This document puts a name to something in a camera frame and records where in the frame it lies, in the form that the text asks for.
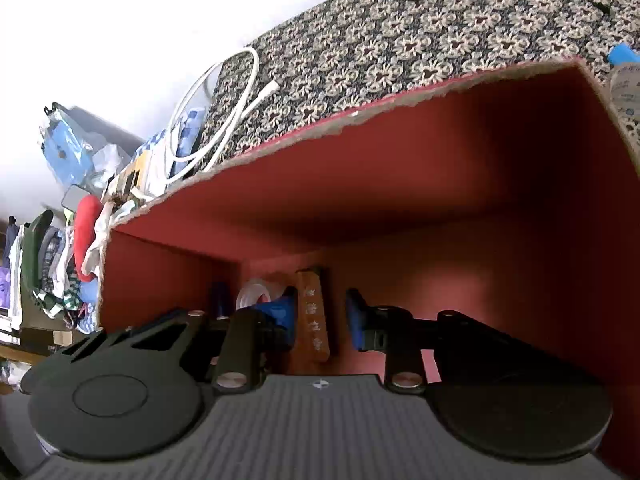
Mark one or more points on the dark blue cylinder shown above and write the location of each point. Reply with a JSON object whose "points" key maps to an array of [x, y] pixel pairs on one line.
{"points": [[221, 300]]}

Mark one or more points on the light blue plastic packet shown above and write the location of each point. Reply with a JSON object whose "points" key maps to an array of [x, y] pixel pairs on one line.
{"points": [[65, 145]]}

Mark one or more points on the yellow box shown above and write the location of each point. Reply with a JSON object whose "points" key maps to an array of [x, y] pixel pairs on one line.
{"points": [[132, 172]]}

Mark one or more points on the purple printed box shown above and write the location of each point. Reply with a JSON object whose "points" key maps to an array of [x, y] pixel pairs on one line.
{"points": [[5, 290]]}

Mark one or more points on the white crumpled cloth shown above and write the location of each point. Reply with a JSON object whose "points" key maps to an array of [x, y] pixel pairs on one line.
{"points": [[107, 220]]}

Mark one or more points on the plastic bottle blue cap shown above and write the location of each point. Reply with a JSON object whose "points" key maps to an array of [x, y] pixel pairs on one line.
{"points": [[625, 90]]}

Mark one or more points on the wooden comb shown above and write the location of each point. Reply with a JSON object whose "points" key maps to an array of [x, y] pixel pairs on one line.
{"points": [[312, 320]]}

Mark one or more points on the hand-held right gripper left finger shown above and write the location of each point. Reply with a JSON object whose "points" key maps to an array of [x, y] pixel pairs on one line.
{"points": [[280, 312]]}

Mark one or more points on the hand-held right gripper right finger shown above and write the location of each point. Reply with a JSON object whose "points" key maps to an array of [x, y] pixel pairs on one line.
{"points": [[355, 317]]}

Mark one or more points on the dark green cloth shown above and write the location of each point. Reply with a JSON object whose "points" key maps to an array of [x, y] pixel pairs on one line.
{"points": [[32, 255]]}

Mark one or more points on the clear plastic bag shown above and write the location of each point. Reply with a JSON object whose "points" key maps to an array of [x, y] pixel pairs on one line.
{"points": [[106, 160]]}

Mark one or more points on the red cloth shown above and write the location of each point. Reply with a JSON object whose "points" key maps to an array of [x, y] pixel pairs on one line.
{"points": [[86, 235]]}

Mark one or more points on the clear tape roll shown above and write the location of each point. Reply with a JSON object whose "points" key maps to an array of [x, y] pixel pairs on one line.
{"points": [[250, 290]]}

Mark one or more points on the red cardboard box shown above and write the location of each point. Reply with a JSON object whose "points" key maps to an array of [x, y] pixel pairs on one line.
{"points": [[400, 185]]}

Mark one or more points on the blue checkered cloth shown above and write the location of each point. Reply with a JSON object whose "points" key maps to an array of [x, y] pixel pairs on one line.
{"points": [[187, 127]]}

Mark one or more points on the floral patterned bedsheet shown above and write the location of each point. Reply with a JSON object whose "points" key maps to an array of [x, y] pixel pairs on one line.
{"points": [[400, 25]]}

